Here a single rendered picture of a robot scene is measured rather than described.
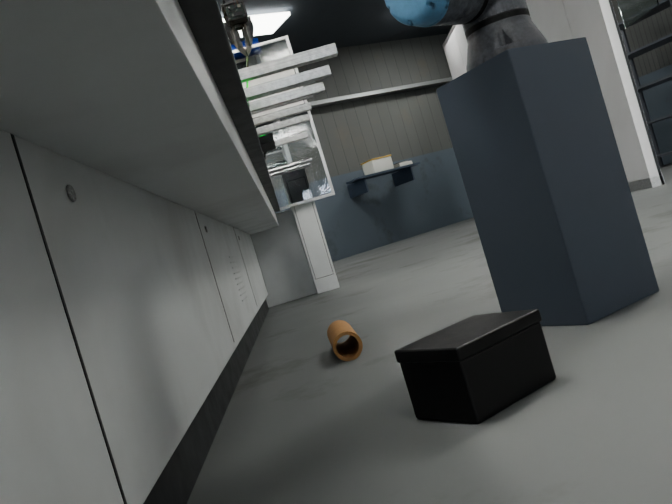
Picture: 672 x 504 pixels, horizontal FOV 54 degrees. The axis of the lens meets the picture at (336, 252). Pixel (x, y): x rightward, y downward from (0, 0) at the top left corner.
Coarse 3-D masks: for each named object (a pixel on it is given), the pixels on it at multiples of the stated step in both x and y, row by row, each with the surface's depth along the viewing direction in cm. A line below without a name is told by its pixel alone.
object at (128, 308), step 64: (0, 192) 61; (64, 192) 80; (128, 192) 114; (0, 256) 57; (64, 256) 73; (128, 256) 101; (192, 256) 164; (256, 256) 443; (0, 320) 54; (64, 320) 67; (128, 320) 91; (192, 320) 138; (256, 320) 324; (0, 384) 50; (64, 384) 62; (128, 384) 82; (192, 384) 119; (0, 448) 48; (64, 448) 58; (128, 448) 75; (192, 448) 116
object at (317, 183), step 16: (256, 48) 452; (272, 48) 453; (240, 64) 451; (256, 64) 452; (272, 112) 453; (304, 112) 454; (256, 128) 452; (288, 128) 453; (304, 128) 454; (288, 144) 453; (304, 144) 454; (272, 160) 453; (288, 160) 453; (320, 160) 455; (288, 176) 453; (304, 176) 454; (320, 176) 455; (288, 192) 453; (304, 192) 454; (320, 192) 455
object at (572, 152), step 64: (512, 64) 138; (576, 64) 147; (448, 128) 160; (512, 128) 143; (576, 128) 145; (512, 192) 147; (576, 192) 142; (512, 256) 153; (576, 256) 140; (640, 256) 149; (576, 320) 141
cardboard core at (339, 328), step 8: (328, 328) 206; (336, 328) 191; (344, 328) 186; (352, 328) 195; (328, 336) 200; (336, 336) 179; (352, 336) 199; (336, 344) 202; (344, 344) 203; (352, 344) 194; (360, 344) 179; (336, 352) 178; (344, 352) 188; (352, 352) 184; (360, 352) 179; (344, 360) 178
